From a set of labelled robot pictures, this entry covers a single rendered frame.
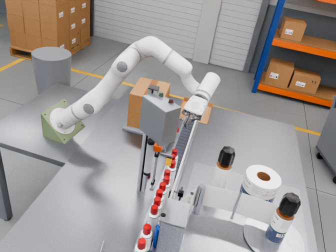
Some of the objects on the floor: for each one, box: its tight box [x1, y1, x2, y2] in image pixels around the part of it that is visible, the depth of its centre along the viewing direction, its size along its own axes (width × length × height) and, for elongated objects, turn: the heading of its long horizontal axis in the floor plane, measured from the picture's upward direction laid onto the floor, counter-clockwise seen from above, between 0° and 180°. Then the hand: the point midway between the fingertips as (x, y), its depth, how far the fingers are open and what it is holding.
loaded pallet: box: [5, 0, 91, 61], centre depth 524 cm, size 120×83×114 cm
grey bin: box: [31, 47, 72, 95], centre depth 403 cm, size 46×46×62 cm
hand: (187, 122), depth 160 cm, fingers closed
